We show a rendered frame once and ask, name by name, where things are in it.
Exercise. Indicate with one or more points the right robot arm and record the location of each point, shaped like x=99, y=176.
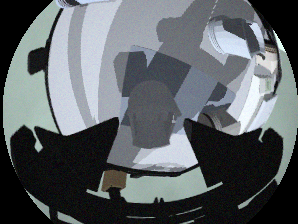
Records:
x=113, y=192

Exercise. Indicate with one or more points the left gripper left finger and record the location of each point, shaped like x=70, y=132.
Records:
x=84, y=152

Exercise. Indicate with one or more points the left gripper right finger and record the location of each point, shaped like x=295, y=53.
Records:
x=216, y=151

